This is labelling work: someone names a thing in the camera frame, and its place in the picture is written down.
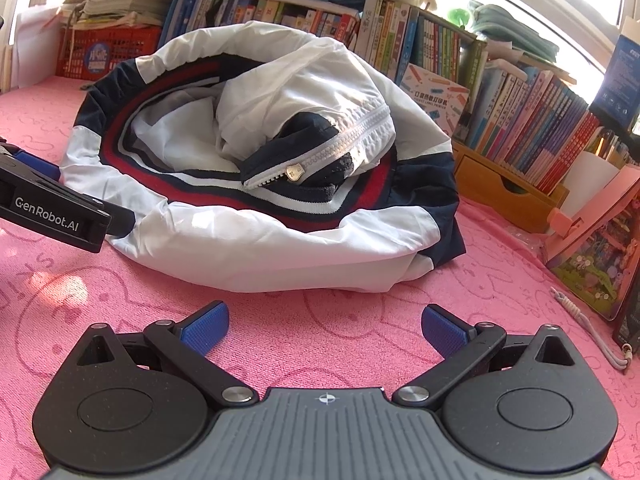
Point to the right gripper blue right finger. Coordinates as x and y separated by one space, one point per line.
466 351

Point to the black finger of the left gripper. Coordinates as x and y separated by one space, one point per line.
42 205

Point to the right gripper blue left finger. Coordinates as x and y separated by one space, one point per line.
183 348

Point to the white navy zip jacket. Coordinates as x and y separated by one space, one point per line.
257 157

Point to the red plastic crate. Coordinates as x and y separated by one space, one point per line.
90 54

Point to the pink house shaped box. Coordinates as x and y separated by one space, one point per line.
595 252

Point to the wooden desktop drawer shelf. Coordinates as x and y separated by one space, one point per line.
509 195

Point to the row of upright books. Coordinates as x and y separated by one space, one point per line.
523 113

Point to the white colourful stationery box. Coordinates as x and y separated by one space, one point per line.
440 98

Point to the dark blue poster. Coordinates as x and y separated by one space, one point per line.
617 101

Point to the folded green towels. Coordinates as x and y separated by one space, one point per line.
495 23

